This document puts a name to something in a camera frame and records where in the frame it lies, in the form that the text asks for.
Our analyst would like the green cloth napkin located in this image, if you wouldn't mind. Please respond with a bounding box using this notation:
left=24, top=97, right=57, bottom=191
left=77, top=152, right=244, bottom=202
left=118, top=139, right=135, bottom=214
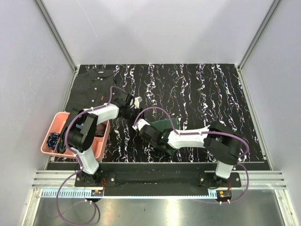
left=150, top=118, right=179, bottom=156

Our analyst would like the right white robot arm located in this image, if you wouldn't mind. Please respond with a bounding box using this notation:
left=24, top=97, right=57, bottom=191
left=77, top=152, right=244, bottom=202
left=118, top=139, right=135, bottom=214
left=133, top=119, right=244, bottom=187

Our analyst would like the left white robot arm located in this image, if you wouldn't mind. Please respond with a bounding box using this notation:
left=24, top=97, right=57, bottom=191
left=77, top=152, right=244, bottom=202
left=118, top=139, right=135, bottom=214
left=60, top=93, right=142, bottom=186

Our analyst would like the dark brown rolled cloth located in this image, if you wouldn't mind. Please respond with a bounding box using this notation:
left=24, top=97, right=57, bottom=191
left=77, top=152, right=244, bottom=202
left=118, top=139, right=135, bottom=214
left=95, top=123, right=107, bottom=137

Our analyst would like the dark pinstriped shirt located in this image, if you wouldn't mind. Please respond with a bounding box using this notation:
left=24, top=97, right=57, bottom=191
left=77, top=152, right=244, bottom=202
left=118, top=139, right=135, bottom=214
left=65, top=68, right=116, bottom=112

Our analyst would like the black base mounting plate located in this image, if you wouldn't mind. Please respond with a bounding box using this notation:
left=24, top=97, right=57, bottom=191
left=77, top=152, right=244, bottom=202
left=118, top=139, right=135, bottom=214
left=75, top=162, right=242, bottom=198

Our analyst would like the pink compartment tray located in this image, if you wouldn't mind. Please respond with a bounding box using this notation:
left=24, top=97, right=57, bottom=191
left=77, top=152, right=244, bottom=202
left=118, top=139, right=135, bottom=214
left=41, top=112, right=110, bottom=161

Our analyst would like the yellow patterned rolled tie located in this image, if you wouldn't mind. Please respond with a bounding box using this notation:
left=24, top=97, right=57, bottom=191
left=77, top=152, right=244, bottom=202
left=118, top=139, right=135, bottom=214
left=56, top=141, right=66, bottom=154

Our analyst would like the blue patterned rolled tie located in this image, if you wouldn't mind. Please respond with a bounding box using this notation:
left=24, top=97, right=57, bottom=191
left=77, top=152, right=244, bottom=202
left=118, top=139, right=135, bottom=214
left=47, top=132, right=60, bottom=150

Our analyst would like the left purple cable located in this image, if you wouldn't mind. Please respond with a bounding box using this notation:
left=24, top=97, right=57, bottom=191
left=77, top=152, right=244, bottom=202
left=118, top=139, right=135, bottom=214
left=57, top=85, right=127, bottom=223

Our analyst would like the aluminium frame rail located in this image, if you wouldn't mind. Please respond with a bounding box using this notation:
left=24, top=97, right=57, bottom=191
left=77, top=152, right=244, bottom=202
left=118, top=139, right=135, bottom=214
left=32, top=170, right=286, bottom=189

